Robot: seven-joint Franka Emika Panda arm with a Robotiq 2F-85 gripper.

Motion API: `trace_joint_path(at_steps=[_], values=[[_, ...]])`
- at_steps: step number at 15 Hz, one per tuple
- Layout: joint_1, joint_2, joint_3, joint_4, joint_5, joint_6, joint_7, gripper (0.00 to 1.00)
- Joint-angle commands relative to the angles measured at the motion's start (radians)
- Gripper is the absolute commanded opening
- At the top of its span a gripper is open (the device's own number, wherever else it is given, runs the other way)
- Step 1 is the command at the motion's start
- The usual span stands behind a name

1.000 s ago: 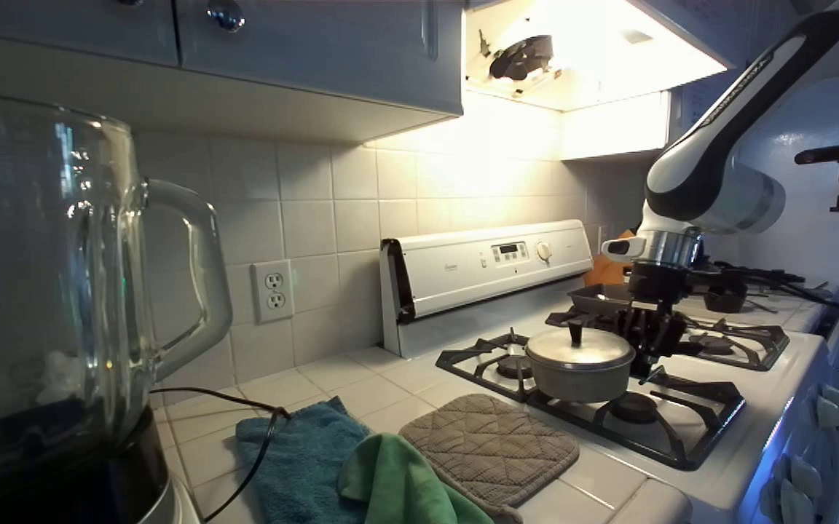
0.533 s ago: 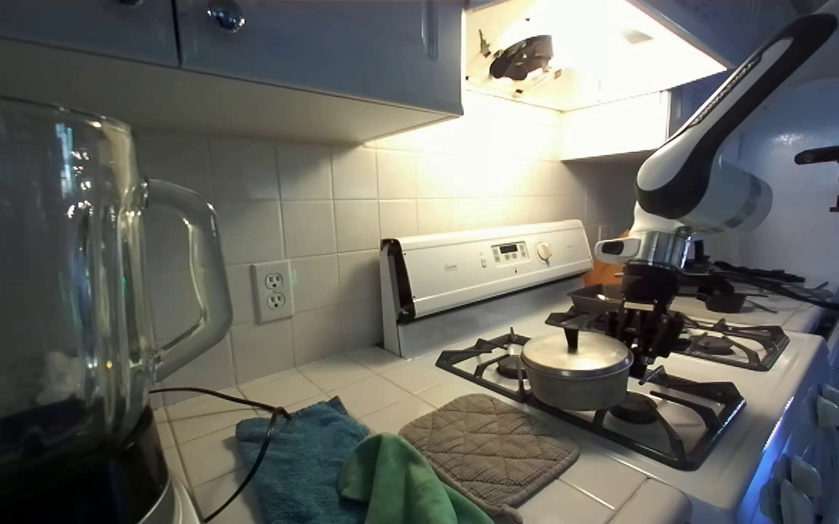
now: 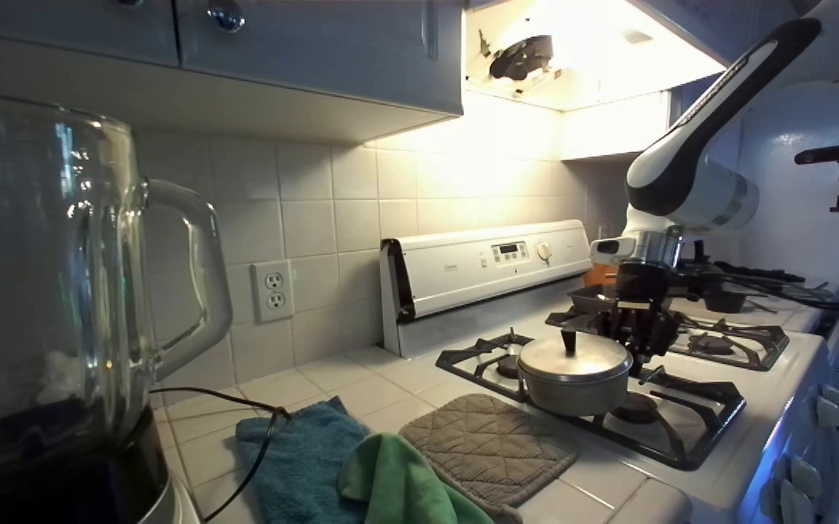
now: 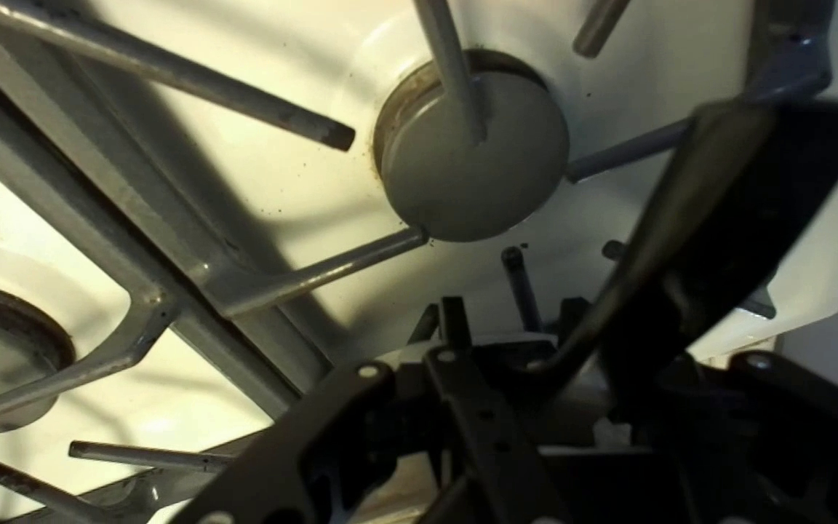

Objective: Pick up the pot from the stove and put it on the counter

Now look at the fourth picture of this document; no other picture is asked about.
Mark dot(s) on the white gas stove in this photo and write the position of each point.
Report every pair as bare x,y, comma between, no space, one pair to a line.
273,192

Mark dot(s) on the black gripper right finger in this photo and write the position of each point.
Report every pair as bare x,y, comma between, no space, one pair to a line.
776,446

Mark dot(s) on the silver metal pot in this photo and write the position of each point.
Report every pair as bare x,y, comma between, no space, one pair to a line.
728,233

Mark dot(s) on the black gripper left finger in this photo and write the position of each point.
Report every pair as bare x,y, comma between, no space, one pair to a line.
494,446

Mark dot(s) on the black burner grate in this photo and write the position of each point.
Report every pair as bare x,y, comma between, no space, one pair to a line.
100,223

